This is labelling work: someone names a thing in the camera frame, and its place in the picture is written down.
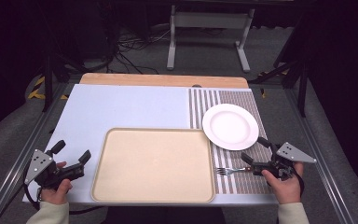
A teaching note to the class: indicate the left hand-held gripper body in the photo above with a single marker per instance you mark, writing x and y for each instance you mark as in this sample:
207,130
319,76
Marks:
38,163

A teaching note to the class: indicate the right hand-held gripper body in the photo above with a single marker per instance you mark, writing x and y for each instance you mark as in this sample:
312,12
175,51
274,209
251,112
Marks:
287,155

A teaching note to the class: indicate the silver fork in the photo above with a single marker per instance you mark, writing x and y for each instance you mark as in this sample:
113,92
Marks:
230,170

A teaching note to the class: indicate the person's right hand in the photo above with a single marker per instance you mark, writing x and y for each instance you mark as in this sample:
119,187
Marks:
284,188

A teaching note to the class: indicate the person's left hand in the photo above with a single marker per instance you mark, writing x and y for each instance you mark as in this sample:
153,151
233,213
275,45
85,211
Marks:
56,193

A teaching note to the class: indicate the striped woven placemat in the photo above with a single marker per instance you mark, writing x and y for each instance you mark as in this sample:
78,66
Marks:
245,183

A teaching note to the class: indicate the white round plate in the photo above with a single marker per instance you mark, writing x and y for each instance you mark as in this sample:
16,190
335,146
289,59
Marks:
230,127

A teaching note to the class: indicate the yellow black floor tape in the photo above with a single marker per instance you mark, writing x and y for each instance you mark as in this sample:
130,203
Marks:
37,90

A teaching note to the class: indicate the black tripod stand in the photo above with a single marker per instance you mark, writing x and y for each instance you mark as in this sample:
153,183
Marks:
301,81
48,87

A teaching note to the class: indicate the white table mat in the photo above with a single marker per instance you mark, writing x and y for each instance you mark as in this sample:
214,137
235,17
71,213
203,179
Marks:
121,105

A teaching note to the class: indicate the beige rectangular tray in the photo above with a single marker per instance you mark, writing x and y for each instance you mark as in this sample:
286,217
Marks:
154,165

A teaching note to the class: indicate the white metal stand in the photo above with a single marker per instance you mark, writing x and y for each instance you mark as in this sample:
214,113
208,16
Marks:
209,20

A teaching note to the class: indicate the aluminium frame rail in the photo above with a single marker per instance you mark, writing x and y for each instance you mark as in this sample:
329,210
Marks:
18,161
320,155

